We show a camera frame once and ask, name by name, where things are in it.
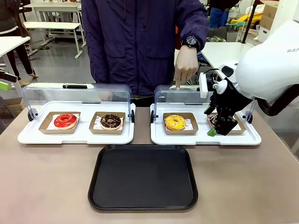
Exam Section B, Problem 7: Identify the white storage box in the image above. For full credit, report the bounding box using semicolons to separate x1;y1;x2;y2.
253;25;270;44

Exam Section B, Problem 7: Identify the white background table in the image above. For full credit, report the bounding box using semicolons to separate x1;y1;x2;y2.
0;35;31;78
22;21;84;59
22;1;83;23
200;42;255;80

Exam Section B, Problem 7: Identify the person's right hand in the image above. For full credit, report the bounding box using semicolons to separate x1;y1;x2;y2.
97;90;113;102

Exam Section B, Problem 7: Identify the brown cardboard donut tray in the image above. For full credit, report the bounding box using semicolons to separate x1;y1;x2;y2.
88;111;127;135
162;112;199;136
38;111;81;135
206;113;247;135

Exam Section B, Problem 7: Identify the black wrist watch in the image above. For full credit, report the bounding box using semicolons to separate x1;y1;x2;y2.
181;35;199;49

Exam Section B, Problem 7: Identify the yellow bag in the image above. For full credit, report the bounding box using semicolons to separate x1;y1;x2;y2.
230;12;265;25

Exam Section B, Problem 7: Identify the black plastic serving tray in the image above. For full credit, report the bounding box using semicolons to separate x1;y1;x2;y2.
87;144;199;211

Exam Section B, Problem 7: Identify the chocolate donut with pink sprinkles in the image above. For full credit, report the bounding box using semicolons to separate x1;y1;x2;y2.
207;113;221;126

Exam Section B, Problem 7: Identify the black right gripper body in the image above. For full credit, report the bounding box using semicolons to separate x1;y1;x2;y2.
209;79;255;117

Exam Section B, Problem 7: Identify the person in purple jacket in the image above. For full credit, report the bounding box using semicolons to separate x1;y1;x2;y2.
80;0;209;107

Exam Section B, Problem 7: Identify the background person in blue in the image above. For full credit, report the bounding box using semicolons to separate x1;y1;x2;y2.
208;0;230;30

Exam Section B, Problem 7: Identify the brown cardboard box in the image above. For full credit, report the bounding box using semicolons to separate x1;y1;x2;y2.
259;1;280;30

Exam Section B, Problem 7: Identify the yellow sprinkled donut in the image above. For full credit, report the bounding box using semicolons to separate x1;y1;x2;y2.
164;114;187;132

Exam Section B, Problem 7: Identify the red glazed donut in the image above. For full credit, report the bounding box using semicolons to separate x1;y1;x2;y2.
53;113;78;131

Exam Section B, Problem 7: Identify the background person in dark clothes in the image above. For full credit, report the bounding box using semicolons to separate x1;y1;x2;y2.
0;0;39;86

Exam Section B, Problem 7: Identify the white printed paper liner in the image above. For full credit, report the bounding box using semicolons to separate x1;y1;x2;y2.
93;115;125;131
229;120;242;132
46;113;80;131
164;117;194;131

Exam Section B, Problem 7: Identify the person's left hand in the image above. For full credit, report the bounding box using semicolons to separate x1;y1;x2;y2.
174;44;199;91

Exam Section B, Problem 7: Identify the white display tray base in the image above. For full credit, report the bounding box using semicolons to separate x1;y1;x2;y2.
149;102;262;146
17;100;136;145

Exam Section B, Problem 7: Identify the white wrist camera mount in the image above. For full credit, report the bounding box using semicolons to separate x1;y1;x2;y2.
199;72;223;98

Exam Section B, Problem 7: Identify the black pole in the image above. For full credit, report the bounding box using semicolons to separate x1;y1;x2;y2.
241;0;259;44

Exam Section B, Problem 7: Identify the chocolate donut with white sprinkles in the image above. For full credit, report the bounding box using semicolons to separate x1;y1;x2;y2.
100;113;122;131

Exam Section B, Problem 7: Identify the clear display cover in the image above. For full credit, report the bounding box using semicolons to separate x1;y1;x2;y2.
21;82;136;124
150;84;257;125

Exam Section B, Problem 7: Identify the patterned cloth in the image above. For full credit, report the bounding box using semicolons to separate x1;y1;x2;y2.
206;35;228;43

